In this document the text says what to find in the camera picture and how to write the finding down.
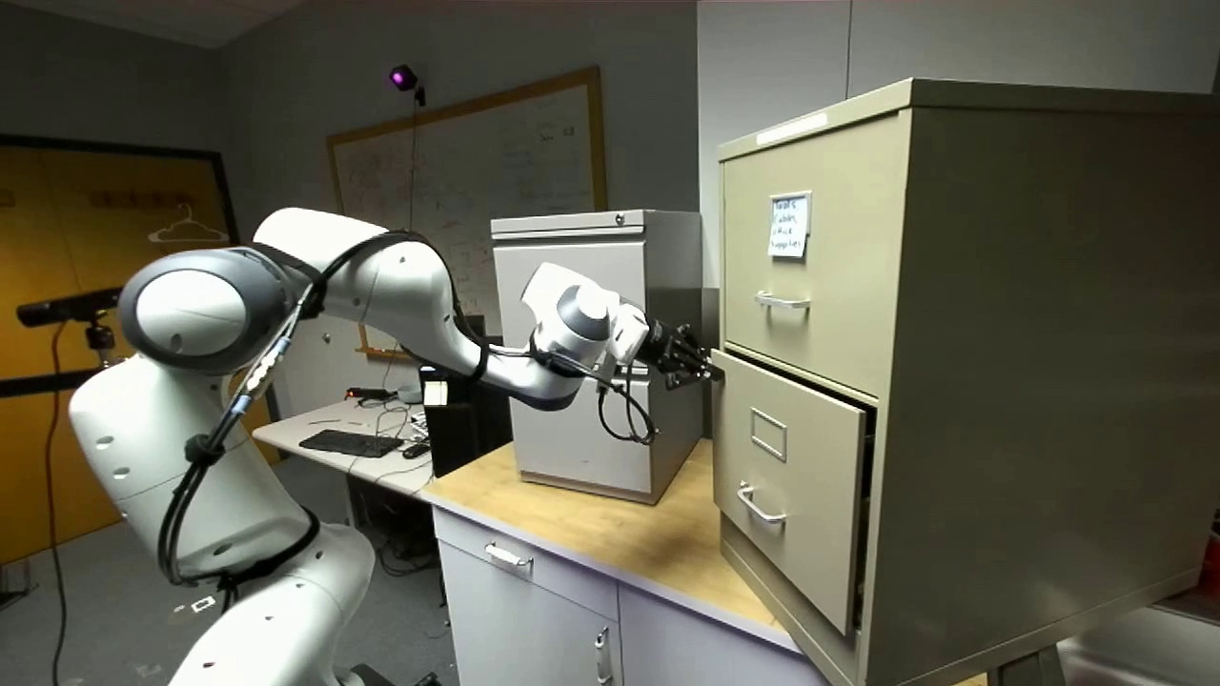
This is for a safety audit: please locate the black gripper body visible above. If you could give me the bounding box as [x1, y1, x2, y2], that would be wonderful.
[639, 322, 696, 384]

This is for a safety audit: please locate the silver drawer label holder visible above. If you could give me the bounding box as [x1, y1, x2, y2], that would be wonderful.
[746, 406, 794, 465]

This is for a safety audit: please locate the grey metal file cabinet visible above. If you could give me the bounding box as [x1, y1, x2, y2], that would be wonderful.
[488, 208, 709, 512]

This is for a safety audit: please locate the beige top cabinet drawer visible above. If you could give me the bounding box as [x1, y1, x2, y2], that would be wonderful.
[718, 111, 914, 402]

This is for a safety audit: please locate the white paper drawer label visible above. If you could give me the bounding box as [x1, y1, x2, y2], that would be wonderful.
[763, 188, 815, 268]

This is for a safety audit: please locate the white base cabinet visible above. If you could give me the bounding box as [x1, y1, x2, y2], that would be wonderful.
[430, 509, 831, 686]

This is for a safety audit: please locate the beige metal file cabinet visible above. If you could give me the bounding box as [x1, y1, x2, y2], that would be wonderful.
[709, 78, 1220, 686]

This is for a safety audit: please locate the black computer tower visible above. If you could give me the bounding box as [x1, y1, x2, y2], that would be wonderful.
[421, 361, 513, 481]

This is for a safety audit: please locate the wood framed whiteboard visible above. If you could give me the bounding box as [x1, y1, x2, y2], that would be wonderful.
[325, 64, 613, 370]

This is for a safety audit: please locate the white office desk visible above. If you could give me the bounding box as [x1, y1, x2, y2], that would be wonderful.
[248, 398, 444, 509]

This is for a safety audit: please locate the black computer keyboard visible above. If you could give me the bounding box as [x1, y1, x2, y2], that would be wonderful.
[299, 426, 409, 462]

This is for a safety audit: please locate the yellow door panel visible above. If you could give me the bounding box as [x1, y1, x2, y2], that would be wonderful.
[0, 134, 239, 568]

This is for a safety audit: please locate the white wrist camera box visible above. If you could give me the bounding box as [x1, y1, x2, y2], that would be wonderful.
[610, 300, 653, 370]

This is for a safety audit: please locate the silver top drawer handle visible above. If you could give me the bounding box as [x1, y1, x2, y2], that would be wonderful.
[752, 288, 815, 326]

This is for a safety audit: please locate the silver drawer handle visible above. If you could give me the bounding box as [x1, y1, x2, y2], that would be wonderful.
[752, 288, 815, 326]
[732, 481, 794, 538]

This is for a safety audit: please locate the silver bottom drawer handle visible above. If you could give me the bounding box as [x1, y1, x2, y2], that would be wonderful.
[732, 481, 794, 538]

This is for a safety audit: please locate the silver horizontal cabinet handle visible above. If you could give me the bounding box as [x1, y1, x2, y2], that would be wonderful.
[480, 540, 536, 580]

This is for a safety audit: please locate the silver vertical cabinet handle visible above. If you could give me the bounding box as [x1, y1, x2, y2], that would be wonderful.
[590, 622, 616, 686]

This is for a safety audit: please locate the camera with purple light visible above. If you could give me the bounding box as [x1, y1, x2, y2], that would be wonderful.
[384, 63, 430, 111]

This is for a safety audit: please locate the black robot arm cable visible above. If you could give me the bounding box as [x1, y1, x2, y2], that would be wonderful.
[158, 229, 661, 594]

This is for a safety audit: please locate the black camera on tripod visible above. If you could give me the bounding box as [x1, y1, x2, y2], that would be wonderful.
[0, 288, 127, 686]

